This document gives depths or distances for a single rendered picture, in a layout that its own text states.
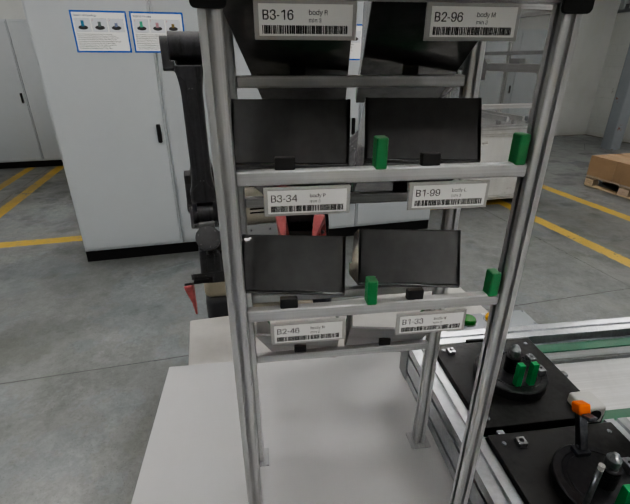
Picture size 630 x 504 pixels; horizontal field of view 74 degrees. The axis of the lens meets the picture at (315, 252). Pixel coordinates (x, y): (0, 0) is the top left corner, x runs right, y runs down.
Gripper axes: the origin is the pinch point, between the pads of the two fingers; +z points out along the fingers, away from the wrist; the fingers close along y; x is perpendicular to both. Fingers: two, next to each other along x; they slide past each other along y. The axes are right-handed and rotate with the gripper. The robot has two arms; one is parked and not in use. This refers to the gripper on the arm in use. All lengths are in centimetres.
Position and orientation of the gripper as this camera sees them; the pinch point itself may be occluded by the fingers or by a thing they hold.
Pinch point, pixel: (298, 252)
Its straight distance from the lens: 76.0
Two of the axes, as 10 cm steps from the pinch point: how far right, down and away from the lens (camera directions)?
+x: 0.6, 6.5, 7.6
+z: -0.7, 7.6, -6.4
